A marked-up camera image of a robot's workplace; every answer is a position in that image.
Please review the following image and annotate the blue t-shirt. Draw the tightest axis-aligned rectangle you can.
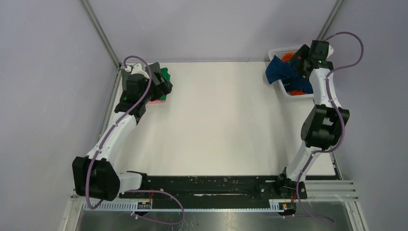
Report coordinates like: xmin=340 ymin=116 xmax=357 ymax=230
xmin=265 ymin=55 xmax=313 ymax=94

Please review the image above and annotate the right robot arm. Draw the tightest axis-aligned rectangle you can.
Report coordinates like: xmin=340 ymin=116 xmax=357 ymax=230
xmin=273 ymin=40 xmax=350 ymax=199

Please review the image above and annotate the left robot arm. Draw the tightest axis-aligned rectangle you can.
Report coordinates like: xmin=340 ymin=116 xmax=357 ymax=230
xmin=72 ymin=62 xmax=173 ymax=201

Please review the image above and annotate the green folded t-shirt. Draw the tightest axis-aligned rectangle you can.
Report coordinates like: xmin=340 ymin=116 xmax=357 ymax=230
xmin=121 ymin=68 xmax=173 ymax=103

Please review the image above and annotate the orange t-shirt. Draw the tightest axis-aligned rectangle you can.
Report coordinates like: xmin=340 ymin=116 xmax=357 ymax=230
xmin=281 ymin=52 xmax=305 ymax=96

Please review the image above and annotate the pink folded t-shirt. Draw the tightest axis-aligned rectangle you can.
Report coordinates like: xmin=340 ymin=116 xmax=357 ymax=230
xmin=148 ymin=100 xmax=166 ymax=104

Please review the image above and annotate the white plastic basket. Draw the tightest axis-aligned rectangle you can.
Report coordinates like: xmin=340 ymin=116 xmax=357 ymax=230
xmin=268 ymin=45 xmax=314 ymax=100

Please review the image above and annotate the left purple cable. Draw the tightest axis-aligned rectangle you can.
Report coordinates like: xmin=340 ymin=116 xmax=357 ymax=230
xmin=85 ymin=55 xmax=186 ymax=226

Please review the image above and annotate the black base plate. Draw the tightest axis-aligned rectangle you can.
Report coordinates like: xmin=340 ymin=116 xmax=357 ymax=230
xmin=119 ymin=175 xmax=307 ymax=205

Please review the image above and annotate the white slotted cable duct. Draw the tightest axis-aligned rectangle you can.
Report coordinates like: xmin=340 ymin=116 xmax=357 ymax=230
xmin=94 ymin=199 xmax=284 ymax=212

